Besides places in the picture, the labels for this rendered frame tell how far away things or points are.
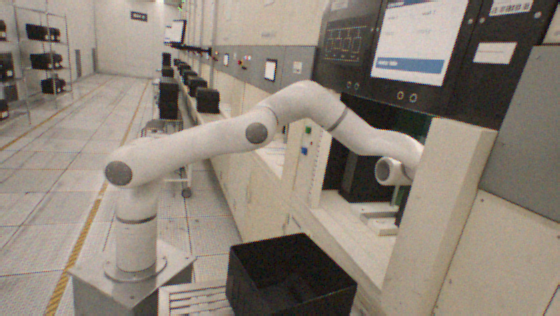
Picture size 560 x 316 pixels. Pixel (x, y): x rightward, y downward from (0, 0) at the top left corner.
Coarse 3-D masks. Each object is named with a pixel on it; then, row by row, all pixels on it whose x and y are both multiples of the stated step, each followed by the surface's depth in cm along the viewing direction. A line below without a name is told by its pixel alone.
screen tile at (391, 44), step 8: (392, 16) 89; (400, 16) 86; (392, 24) 89; (400, 24) 86; (408, 24) 83; (384, 32) 92; (408, 32) 83; (384, 40) 92; (392, 40) 89; (400, 40) 86; (408, 40) 83; (384, 48) 92; (392, 48) 89; (400, 48) 86
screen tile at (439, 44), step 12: (420, 12) 79; (432, 12) 76; (444, 12) 73; (420, 24) 79; (432, 24) 76; (444, 24) 73; (420, 36) 79; (432, 36) 76; (444, 36) 73; (420, 48) 79; (432, 48) 76; (444, 48) 73
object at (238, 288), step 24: (264, 240) 96; (288, 240) 102; (312, 240) 100; (240, 264) 83; (264, 264) 100; (288, 264) 106; (312, 264) 100; (336, 264) 90; (240, 288) 84; (264, 288) 99; (288, 288) 101; (312, 288) 101; (336, 288) 91; (240, 312) 85; (264, 312) 71; (288, 312) 71; (312, 312) 76; (336, 312) 82
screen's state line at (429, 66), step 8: (376, 64) 95; (384, 64) 92; (392, 64) 89; (400, 64) 86; (408, 64) 83; (416, 64) 80; (424, 64) 78; (432, 64) 76; (440, 64) 73; (424, 72) 78; (432, 72) 76; (440, 72) 73
